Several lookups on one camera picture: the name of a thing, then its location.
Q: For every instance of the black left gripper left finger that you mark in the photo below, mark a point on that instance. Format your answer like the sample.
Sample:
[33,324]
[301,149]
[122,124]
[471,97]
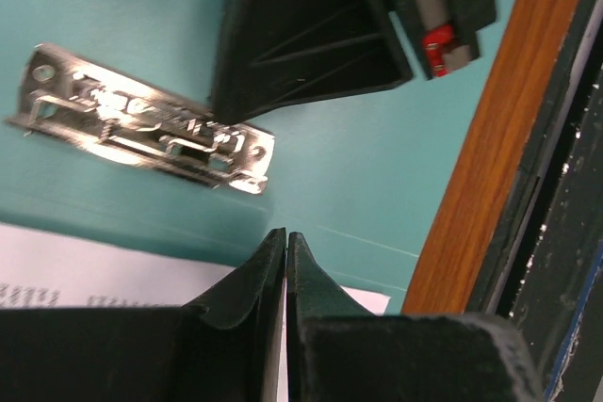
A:
[141,341]

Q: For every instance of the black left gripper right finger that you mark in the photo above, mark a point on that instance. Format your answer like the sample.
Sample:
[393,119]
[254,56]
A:
[337,350]

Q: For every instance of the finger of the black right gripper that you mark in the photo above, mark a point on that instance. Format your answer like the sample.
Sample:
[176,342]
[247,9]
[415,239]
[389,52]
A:
[277,53]

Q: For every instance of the teal file folder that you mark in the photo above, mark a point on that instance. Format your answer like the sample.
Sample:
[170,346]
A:
[361,177]

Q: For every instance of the printed paper sheet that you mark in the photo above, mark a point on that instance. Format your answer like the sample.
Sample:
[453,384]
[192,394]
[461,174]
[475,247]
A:
[94,275]

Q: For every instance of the metal folder clip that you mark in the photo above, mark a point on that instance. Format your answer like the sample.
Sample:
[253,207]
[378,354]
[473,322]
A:
[112,115]

